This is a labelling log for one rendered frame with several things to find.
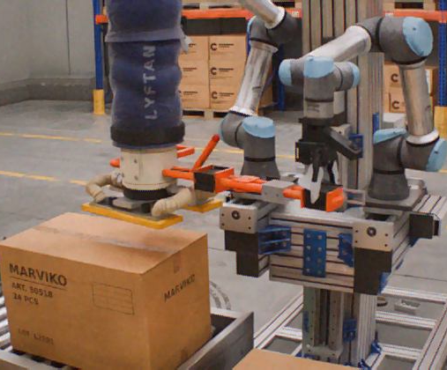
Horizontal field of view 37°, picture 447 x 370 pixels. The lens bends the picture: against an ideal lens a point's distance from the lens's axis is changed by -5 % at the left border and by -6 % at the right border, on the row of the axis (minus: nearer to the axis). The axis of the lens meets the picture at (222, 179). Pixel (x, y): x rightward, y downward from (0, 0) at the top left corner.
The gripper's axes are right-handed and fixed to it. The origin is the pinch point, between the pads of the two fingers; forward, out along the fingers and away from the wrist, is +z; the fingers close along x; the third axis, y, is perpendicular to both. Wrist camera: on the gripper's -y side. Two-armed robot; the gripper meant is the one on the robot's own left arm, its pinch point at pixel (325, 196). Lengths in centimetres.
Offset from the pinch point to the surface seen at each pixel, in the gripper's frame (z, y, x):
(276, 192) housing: 0.1, 12.7, 3.8
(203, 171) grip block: -1.6, 38.9, 1.3
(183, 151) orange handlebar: -1, 64, -20
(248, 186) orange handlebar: -0.2, 21.7, 3.6
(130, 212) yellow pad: 11, 57, 13
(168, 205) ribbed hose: 6.6, 43.1, 11.7
